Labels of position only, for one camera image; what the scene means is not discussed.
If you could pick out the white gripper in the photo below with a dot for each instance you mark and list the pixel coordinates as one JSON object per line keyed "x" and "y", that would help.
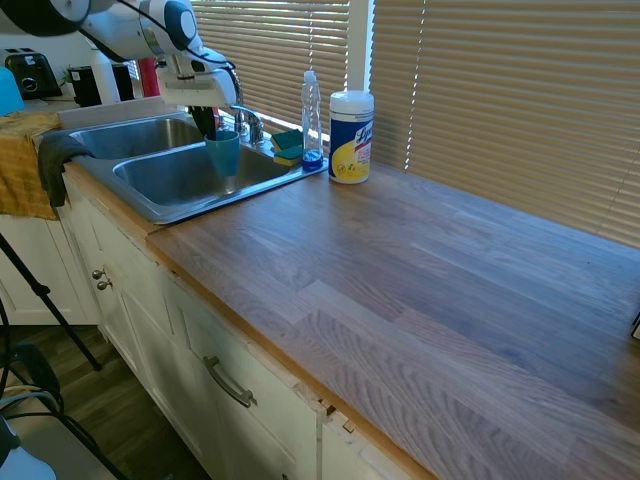
{"x": 197, "y": 87}

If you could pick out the teal plastic mug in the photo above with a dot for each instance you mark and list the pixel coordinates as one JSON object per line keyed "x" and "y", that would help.
{"x": 225, "y": 155}

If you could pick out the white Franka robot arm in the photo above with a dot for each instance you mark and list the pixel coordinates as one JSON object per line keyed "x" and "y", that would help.
{"x": 115, "y": 30}

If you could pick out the stainless steel double sink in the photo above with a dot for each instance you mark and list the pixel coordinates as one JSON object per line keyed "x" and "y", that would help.
{"x": 165, "y": 180}

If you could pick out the chrome faucet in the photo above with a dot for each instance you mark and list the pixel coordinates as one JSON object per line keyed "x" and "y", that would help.
{"x": 252, "y": 122}

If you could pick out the red canister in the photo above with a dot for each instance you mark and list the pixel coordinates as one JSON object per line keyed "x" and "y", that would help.
{"x": 149, "y": 80}

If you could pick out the yellow green sponge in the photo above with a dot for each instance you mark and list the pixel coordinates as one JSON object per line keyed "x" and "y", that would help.
{"x": 287, "y": 138}
{"x": 289, "y": 156}

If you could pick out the clear dish soap bottle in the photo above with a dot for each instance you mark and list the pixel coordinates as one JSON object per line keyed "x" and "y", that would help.
{"x": 312, "y": 125}

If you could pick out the narrow beige window blind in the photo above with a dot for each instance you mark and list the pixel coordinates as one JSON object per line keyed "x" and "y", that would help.
{"x": 285, "y": 50}

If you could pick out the black coffee machine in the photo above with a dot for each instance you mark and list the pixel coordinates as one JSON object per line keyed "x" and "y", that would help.
{"x": 82, "y": 85}

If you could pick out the Lysol wipes canister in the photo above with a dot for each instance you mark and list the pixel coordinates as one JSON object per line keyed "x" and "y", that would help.
{"x": 351, "y": 140}

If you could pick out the grey dish cloth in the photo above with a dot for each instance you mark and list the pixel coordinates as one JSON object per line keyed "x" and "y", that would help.
{"x": 55, "y": 160}

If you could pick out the black toaster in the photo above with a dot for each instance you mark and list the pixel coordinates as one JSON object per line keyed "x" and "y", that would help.
{"x": 32, "y": 75}

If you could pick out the round metal cabinet knob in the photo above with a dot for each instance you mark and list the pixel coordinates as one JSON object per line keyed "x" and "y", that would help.
{"x": 98, "y": 274}
{"x": 104, "y": 285}

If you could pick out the yellow towel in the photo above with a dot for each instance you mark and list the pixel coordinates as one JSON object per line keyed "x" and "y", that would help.
{"x": 17, "y": 165}

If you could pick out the white kitchen cabinet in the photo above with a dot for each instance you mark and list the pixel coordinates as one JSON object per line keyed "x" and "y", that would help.
{"x": 150, "y": 320}

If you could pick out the black tripod leg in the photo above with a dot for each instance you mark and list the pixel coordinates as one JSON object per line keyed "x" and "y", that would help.
{"x": 45, "y": 300}

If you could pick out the wide beige window blind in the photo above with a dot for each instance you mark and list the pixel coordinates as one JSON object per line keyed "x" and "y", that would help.
{"x": 510, "y": 100}

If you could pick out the white window frame post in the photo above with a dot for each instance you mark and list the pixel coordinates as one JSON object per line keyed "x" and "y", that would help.
{"x": 361, "y": 45}

